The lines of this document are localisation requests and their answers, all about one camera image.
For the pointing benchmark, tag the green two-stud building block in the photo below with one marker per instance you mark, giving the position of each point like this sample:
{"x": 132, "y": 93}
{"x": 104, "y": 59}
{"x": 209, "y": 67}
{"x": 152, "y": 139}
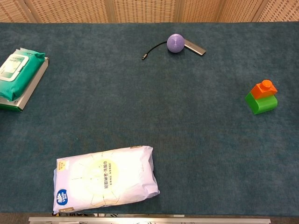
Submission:
{"x": 264, "y": 106}

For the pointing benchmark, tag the small orange building block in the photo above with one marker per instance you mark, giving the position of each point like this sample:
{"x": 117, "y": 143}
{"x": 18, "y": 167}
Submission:
{"x": 262, "y": 91}

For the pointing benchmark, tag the blue felt table mat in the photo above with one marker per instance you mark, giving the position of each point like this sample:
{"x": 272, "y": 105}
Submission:
{"x": 116, "y": 105}

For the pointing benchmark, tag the purple ball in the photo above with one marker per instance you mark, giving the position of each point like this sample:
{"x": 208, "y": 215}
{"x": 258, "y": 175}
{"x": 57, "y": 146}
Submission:
{"x": 175, "y": 44}

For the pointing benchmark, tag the lavender tissue pack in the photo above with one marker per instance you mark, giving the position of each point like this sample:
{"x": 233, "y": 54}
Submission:
{"x": 102, "y": 179}

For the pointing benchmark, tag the woven beige folding screen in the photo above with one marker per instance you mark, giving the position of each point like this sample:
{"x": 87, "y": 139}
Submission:
{"x": 144, "y": 10}

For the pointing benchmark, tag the flat grey green box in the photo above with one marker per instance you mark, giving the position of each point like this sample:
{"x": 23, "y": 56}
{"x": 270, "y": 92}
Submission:
{"x": 30, "y": 93}

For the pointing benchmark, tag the green wet wipes pack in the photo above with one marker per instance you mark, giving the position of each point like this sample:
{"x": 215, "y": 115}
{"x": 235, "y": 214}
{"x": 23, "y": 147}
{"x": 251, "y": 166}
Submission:
{"x": 16, "y": 74}

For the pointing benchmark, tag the aluminium profile rail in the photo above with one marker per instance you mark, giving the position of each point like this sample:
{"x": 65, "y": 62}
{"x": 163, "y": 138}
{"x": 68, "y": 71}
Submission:
{"x": 149, "y": 220}

